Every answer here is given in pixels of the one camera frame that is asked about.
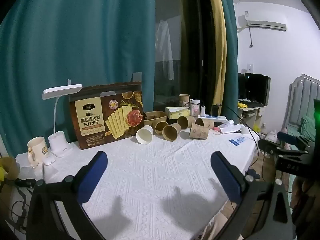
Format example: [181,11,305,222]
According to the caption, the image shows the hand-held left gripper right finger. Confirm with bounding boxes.
[211,151,293,240]

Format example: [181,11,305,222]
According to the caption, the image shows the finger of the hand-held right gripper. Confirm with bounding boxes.
[258,138,284,156]
[276,131,300,146]

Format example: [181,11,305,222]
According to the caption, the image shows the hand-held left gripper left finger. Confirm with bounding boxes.
[26,151,108,240]

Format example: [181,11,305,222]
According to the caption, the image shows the brown printed paper cup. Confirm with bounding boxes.
[189,123,209,140]

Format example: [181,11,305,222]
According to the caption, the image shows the white paper cup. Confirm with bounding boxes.
[136,125,153,145]

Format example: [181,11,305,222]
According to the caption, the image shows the person's right hand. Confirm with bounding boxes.
[291,176,316,207]

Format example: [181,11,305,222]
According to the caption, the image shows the green pillow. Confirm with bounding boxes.
[299,116,317,142]

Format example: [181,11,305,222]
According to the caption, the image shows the blue card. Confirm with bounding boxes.
[228,136,247,145]

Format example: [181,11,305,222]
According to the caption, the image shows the white computer desk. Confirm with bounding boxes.
[236,101,265,127]

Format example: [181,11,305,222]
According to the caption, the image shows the grey padded headboard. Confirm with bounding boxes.
[281,73,320,140]

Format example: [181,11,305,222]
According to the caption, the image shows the white papers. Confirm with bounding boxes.
[218,120,247,134]

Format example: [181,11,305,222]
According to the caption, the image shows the white desk lamp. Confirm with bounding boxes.
[42,84,83,158]

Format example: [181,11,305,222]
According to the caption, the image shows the white textured tablecloth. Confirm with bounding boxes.
[15,122,258,240]

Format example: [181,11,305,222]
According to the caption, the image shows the black computer monitor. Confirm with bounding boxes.
[238,72,271,105]

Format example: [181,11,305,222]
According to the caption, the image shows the cream ceramic mug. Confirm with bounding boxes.
[27,136,49,168]

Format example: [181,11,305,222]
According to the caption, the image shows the white power strip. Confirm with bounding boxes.
[198,114,228,122]

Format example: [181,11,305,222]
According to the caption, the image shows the brown cracker box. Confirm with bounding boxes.
[68,82,145,150]

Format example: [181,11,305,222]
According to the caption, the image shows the glass jar white lid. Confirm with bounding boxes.
[189,99,200,117]

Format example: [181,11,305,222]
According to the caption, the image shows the yellow tissue box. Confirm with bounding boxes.
[165,106,190,119]

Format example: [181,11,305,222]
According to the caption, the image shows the yellow bag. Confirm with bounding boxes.
[0,156,21,188]

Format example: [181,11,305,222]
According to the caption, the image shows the brown paper bowl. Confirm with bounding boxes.
[143,111,167,127]

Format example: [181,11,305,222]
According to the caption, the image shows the narrow teal curtain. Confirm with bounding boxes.
[216,0,239,124]

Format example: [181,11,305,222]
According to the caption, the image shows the white air conditioner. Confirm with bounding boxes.
[237,15,287,33]

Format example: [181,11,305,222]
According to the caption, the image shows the yellow curtain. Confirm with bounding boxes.
[204,0,227,105]

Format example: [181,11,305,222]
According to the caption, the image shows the black cable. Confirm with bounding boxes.
[225,106,260,170]

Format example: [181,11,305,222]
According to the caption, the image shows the tangle of black cables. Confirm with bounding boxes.
[5,178,35,234]

